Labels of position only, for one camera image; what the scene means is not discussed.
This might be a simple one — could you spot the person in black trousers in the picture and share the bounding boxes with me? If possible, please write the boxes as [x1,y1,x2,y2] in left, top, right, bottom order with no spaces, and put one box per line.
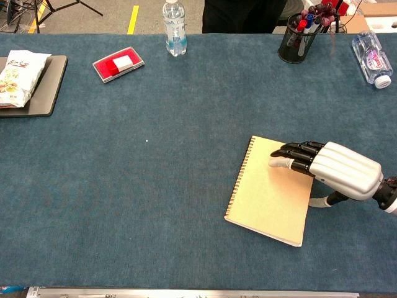
[201,0,288,34]

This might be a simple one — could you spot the white snack bag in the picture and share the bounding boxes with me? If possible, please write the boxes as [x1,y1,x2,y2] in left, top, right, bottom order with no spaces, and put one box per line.
[0,49,53,109]

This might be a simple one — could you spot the red box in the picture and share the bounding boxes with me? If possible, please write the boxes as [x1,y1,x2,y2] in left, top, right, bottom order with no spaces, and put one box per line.
[330,0,353,16]

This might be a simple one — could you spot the clear water bottle blue label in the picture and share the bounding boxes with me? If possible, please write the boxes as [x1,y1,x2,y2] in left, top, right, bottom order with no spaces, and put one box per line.
[162,0,188,58]

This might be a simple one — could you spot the yellow spiral notebook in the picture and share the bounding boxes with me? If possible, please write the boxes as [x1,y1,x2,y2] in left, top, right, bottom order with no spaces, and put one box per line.
[223,135,318,248]

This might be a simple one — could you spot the red white stamp block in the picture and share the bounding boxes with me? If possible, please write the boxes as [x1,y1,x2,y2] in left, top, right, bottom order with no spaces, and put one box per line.
[105,55,135,76]

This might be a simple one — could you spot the black tripod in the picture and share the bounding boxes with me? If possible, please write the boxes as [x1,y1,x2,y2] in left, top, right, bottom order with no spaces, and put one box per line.
[30,0,104,34]

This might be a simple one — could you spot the teal object under table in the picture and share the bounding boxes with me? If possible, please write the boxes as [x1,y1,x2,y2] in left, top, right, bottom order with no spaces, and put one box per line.
[0,284,27,294]

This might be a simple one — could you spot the dark red artificial grapes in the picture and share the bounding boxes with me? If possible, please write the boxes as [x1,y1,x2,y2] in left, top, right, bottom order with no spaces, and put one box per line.
[299,1,339,56]

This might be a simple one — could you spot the clear water bottle pink label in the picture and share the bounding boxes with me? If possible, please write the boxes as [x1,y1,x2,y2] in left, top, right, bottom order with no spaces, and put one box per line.
[351,30,394,90]

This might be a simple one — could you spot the cardboard box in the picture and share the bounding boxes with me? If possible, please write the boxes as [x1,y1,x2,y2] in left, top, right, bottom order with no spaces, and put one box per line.
[339,2,397,34]

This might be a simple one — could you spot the blue felt table mat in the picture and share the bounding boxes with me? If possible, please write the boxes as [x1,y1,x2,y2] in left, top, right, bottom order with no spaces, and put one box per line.
[0,32,397,292]

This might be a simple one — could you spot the red ink pad tray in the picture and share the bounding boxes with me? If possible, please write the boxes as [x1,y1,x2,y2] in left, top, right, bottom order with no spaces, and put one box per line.
[92,46,146,84]

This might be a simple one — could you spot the black mesh pen holder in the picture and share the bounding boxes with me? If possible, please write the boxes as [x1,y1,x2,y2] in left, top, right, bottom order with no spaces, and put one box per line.
[277,14,323,65]

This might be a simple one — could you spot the dark grey tray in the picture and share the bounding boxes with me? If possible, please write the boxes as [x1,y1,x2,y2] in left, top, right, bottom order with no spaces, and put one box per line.
[0,55,68,118]

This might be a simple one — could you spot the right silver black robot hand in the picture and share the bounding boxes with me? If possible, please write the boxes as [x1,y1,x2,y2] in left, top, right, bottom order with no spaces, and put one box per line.
[269,141,384,209]

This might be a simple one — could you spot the blue cap marker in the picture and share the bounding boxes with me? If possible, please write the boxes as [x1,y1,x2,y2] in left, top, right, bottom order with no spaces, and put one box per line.
[302,13,316,35]

